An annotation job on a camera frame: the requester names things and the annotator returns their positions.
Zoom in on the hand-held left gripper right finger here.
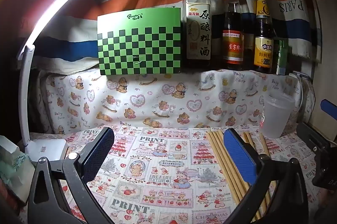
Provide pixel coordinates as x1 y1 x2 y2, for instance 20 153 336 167
222 128 309 224

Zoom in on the clear bottle white label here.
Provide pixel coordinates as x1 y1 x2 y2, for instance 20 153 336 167
182 0 212 68

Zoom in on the small green carton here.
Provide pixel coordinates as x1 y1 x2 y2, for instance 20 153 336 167
275 38 290 75

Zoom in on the white desk lamp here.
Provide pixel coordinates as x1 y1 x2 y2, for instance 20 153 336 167
0 0 109 163

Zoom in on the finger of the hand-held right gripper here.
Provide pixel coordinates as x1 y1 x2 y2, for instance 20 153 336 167
296 121 335 161
320 98 337 122

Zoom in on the pile of bamboo chopsticks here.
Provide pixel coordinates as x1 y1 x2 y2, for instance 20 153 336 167
206 130 277 223

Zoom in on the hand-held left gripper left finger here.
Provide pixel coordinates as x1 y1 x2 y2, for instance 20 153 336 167
27 127 115 224

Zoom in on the green patterned tissue pack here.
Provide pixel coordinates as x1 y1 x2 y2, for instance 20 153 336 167
0 135 35 203

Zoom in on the translucent plastic cup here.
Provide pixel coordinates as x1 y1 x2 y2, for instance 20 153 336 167
259 93 296 139

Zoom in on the green checkered box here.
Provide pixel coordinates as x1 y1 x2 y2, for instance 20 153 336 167
97 7 183 76

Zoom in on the bear print cloth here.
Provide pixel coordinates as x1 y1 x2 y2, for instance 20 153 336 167
37 68 316 135

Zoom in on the dark bottle red label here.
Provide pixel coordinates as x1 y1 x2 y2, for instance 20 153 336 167
221 0 245 70

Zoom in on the white power cable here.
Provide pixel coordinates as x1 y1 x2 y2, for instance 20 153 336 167
290 71 311 114

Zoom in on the dark bottle yellow label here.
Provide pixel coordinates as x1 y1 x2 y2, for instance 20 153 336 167
253 0 275 73

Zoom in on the brown cardboard sheet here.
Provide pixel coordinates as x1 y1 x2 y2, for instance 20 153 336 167
307 0 337 143

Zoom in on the strawberry print cloth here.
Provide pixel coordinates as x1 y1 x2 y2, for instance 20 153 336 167
21 124 327 224

